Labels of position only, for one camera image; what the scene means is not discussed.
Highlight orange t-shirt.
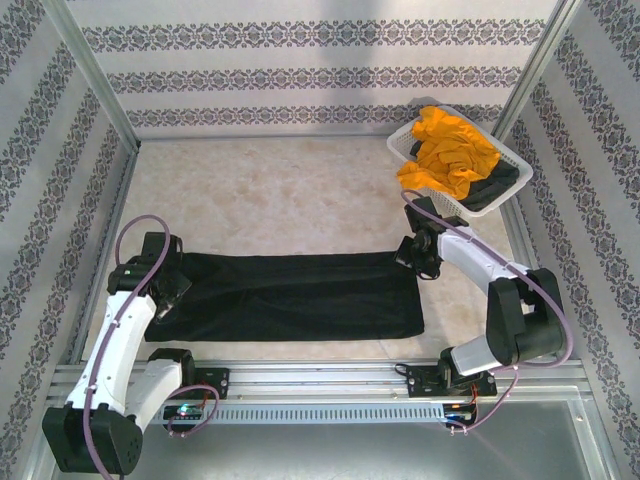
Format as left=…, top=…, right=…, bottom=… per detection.
left=396, top=105, right=502, bottom=200

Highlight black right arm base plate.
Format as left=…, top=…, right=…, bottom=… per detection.
left=403, top=362, right=499, bottom=400

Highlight slotted grey cable duct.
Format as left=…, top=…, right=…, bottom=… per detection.
left=163, top=402, right=447, bottom=427

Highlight dark grey t-shirt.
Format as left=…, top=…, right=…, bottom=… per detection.
left=409, top=139, right=521, bottom=212

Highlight aluminium frame post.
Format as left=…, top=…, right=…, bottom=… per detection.
left=492, top=0, right=584, bottom=147
left=42, top=0, right=144, bottom=157

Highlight white plastic basket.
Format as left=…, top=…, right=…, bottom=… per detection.
left=386, top=104, right=534, bottom=219

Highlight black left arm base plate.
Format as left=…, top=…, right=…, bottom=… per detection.
left=192, top=366, right=232, bottom=401

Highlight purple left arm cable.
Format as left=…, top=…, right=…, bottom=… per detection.
left=82, top=214, right=174, bottom=477

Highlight aluminium mounting rail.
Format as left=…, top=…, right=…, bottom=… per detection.
left=48, top=358, right=587, bottom=402

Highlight black t-shirt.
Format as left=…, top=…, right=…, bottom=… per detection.
left=144, top=249, right=427, bottom=344

